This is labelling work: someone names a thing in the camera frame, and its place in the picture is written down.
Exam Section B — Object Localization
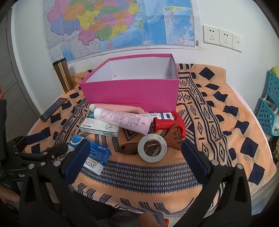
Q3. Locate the white wall switch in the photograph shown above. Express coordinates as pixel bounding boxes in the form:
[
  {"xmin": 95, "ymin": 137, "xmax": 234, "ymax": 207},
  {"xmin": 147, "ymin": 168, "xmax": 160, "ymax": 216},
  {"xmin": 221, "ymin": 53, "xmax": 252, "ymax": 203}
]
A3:
[{"xmin": 232, "ymin": 33, "xmax": 243, "ymax": 53}]

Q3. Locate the blue and white medicine box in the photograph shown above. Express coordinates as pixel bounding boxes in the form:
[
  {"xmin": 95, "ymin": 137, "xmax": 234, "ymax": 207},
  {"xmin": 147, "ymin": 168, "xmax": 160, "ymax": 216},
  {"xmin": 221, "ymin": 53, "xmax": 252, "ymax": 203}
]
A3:
[{"xmin": 66, "ymin": 134, "xmax": 112, "ymax": 175}]

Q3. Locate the grey cabinet door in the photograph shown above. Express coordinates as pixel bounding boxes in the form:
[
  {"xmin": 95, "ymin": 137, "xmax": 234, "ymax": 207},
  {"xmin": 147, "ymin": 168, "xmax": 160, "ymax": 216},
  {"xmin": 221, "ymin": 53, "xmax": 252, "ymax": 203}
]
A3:
[{"xmin": 0, "ymin": 9, "xmax": 42, "ymax": 136}]

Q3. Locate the colourful wall map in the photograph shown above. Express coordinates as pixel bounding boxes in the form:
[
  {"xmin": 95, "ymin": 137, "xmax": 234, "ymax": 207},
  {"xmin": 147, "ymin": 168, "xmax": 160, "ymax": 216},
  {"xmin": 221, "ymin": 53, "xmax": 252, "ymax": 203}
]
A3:
[{"xmin": 42, "ymin": 0, "xmax": 202, "ymax": 64}]

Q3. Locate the white and teal medicine box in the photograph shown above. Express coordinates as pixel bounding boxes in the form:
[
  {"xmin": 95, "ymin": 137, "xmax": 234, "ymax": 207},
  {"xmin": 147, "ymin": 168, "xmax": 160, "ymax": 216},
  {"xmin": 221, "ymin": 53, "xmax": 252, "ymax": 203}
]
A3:
[{"xmin": 80, "ymin": 113, "xmax": 120, "ymax": 137}]

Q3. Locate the red spray trigger head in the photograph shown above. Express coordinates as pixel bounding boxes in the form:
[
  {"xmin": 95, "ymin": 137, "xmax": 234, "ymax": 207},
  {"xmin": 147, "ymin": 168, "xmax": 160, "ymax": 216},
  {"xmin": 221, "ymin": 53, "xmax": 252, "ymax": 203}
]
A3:
[{"xmin": 152, "ymin": 111, "xmax": 187, "ymax": 140}]

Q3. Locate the pink cardboard box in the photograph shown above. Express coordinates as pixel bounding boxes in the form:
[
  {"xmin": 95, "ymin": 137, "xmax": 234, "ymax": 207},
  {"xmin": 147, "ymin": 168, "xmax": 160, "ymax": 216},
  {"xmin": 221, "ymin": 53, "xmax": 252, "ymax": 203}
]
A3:
[{"xmin": 79, "ymin": 53, "xmax": 179, "ymax": 112}]

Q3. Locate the brown wooden comb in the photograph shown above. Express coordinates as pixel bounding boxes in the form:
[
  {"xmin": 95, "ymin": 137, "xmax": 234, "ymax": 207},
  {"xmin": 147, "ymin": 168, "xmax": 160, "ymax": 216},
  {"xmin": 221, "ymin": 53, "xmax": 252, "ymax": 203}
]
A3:
[{"xmin": 119, "ymin": 123, "xmax": 183, "ymax": 154}]

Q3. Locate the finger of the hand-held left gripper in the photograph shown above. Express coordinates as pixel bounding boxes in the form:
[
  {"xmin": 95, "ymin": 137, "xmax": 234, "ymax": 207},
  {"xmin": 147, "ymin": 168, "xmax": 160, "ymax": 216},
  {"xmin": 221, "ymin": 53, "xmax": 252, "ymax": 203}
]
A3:
[
  {"xmin": 6, "ymin": 135, "xmax": 30, "ymax": 151},
  {"xmin": 14, "ymin": 142, "xmax": 69, "ymax": 166}
]

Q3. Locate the light pink printed tube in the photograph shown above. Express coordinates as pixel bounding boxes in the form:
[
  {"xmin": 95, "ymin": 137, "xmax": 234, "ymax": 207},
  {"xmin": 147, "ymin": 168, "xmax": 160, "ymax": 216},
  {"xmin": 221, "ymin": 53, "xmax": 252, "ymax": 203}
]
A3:
[{"xmin": 94, "ymin": 108, "xmax": 152, "ymax": 134}]

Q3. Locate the white wall socket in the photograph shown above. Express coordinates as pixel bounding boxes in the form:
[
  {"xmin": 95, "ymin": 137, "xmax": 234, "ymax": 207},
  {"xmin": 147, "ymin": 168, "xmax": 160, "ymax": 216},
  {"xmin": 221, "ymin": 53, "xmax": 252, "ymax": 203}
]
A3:
[
  {"xmin": 203, "ymin": 25, "xmax": 219, "ymax": 45},
  {"xmin": 219, "ymin": 28, "xmax": 233, "ymax": 47}
]

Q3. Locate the white tube with blue label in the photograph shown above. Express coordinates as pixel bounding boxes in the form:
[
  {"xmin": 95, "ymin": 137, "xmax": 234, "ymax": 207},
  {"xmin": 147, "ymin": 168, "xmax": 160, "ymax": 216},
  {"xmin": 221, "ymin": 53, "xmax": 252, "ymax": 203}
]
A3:
[{"xmin": 139, "ymin": 112, "xmax": 175, "ymax": 120}]

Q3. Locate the grey tape roll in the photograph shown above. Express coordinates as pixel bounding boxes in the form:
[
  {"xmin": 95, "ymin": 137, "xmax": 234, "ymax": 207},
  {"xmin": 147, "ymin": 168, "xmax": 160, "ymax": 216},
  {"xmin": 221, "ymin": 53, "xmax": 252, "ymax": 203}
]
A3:
[{"xmin": 137, "ymin": 134, "xmax": 168, "ymax": 163}]

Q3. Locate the orange patterned blanket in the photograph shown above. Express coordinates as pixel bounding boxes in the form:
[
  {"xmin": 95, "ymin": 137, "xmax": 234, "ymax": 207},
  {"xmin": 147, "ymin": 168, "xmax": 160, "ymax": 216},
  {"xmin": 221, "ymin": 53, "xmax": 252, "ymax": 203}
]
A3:
[{"xmin": 23, "ymin": 63, "xmax": 277, "ymax": 216}]

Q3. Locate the blue plastic basket rack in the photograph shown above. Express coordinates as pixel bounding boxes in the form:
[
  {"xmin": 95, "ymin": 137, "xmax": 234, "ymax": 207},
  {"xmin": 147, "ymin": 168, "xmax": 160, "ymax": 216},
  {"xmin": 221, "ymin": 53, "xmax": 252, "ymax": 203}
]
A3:
[{"xmin": 257, "ymin": 70, "xmax": 279, "ymax": 137}]

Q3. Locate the peach cosmetic tube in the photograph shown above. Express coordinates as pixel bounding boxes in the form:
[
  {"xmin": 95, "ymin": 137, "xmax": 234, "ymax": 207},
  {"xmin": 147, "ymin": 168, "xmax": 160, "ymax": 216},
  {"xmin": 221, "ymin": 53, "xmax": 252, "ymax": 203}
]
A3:
[{"xmin": 89, "ymin": 103, "xmax": 145, "ymax": 115}]

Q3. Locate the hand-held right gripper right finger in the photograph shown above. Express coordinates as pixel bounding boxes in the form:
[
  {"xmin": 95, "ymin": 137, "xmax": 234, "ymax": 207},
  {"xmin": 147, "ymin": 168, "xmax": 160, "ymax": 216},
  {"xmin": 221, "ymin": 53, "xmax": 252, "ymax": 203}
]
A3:
[{"xmin": 174, "ymin": 139, "xmax": 258, "ymax": 227}]

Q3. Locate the gold thermos bottle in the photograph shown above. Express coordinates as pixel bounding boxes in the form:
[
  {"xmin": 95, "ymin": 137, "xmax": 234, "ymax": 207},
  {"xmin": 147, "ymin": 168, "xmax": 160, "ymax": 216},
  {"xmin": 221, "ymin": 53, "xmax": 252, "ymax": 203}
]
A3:
[{"xmin": 52, "ymin": 57, "xmax": 74, "ymax": 94}]

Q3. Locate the black smartphone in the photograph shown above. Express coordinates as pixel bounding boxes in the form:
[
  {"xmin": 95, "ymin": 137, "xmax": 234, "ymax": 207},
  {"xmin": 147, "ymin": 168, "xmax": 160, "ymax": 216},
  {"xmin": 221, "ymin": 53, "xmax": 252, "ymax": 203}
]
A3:
[{"xmin": 40, "ymin": 98, "xmax": 68, "ymax": 122}]

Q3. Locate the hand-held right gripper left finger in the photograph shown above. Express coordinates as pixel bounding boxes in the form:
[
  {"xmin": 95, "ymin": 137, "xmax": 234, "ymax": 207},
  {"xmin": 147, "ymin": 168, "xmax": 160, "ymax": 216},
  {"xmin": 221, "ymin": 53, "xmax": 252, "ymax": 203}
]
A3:
[{"xmin": 18, "ymin": 139, "xmax": 91, "ymax": 227}]

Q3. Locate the person's left hand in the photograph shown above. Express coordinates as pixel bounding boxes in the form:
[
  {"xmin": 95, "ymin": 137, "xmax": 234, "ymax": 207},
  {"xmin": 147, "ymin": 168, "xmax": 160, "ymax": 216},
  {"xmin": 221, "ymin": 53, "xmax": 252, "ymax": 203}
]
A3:
[{"xmin": 0, "ymin": 183, "xmax": 20, "ymax": 203}]

